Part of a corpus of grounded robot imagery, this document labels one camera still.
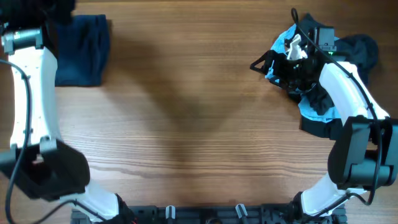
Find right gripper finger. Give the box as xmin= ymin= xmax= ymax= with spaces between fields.
xmin=269 ymin=76 xmax=288 ymax=89
xmin=249 ymin=50 xmax=275 ymax=75

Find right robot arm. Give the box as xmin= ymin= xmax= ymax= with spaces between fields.
xmin=250 ymin=27 xmax=397 ymax=223

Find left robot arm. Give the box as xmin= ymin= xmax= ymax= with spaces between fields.
xmin=1 ymin=1 xmax=137 ymax=223

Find black garment with white lettering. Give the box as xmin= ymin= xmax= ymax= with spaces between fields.
xmin=299 ymin=13 xmax=334 ymax=115

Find light blue garment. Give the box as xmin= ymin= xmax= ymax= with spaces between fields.
xmin=271 ymin=24 xmax=341 ymax=123

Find dark garment under pile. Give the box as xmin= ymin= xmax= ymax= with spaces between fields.
xmin=287 ymin=33 xmax=381 ymax=141

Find folded navy blue shorts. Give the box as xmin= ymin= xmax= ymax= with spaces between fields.
xmin=55 ymin=14 xmax=110 ymax=87

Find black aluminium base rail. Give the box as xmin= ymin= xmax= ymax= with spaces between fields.
xmin=70 ymin=203 xmax=348 ymax=224

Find left black cable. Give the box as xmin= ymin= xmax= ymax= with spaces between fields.
xmin=0 ymin=58 xmax=108 ymax=224

